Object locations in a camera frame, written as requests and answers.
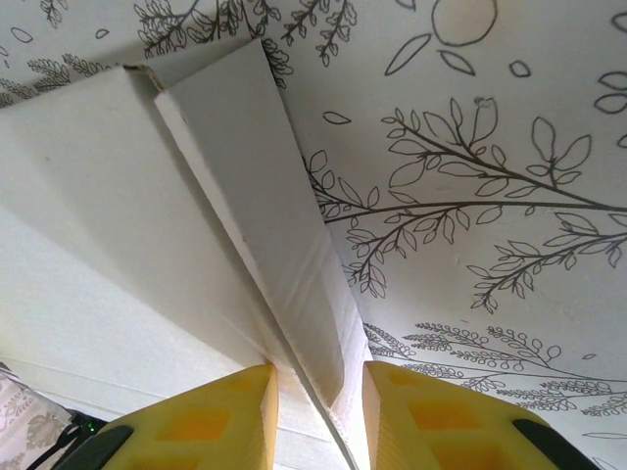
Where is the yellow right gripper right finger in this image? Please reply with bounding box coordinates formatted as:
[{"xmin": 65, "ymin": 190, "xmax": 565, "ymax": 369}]
[{"xmin": 362, "ymin": 360, "xmax": 597, "ymax": 470}]

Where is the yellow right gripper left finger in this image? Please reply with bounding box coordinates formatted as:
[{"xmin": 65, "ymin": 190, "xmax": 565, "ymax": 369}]
[{"xmin": 56, "ymin": 362, "xmax": 280, "ymax": 470}]

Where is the white cardboard sheet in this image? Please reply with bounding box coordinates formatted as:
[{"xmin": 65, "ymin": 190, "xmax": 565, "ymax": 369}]
[{"xmin": 0, "ymin": 38, "xmax": 373, "ymax": 470}]

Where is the floral tablecloth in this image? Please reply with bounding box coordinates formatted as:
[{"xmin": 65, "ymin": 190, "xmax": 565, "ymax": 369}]
[{"xmin": 0, "ymin": 0, "xmax": 627, "ymax": 470}]

